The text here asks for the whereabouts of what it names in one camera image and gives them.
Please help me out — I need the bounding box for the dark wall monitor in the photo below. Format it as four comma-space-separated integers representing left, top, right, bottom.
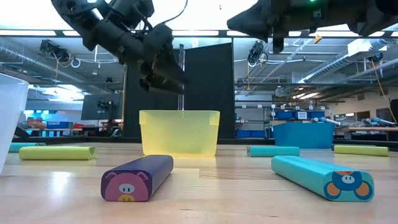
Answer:
81, 93, 124, 121

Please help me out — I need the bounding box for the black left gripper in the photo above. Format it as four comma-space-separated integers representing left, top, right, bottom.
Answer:
119, 24, 190, 95

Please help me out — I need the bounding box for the blue plastic bin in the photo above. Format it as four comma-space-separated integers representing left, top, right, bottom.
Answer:
273, 121, 336, 150

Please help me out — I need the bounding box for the silver ventilation duct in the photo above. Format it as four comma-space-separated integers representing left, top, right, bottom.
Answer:
0, 43, 85, 85
298, 39, 398, 85

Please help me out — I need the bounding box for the green wooden block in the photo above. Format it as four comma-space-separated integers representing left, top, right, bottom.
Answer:
333, 144, 390, 157
19, 146, 98, 161

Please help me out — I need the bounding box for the purple block with pig face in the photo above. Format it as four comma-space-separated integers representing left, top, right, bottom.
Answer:
100, 154, 175, 202

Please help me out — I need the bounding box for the black ceiling-mounted device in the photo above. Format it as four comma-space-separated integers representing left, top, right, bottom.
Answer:
39, 39, 71, 62
248, 40, 269, 65

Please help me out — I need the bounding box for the clear translucent plastic bin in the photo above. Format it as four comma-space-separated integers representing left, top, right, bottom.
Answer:
0, 73, 30, 175

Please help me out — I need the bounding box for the black folding partition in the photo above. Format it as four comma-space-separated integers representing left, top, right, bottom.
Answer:
124, 42, 236, 139

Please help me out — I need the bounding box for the cyan block with bear face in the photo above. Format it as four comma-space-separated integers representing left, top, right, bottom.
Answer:
271, 155, 375, 203

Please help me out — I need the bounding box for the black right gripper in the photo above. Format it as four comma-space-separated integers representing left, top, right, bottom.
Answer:
226, 0, 358, 54

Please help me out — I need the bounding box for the cyan wooden block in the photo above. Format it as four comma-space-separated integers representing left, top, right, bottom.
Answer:
8, 142, 47, 153
246, 146, 301, 157

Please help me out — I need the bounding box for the wooden workbench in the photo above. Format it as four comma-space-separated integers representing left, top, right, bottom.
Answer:
335, 126, 398, 141

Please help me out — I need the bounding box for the blue storage crate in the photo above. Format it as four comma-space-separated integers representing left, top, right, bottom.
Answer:
46, 121, 70, 129
235, 129, 274, 139

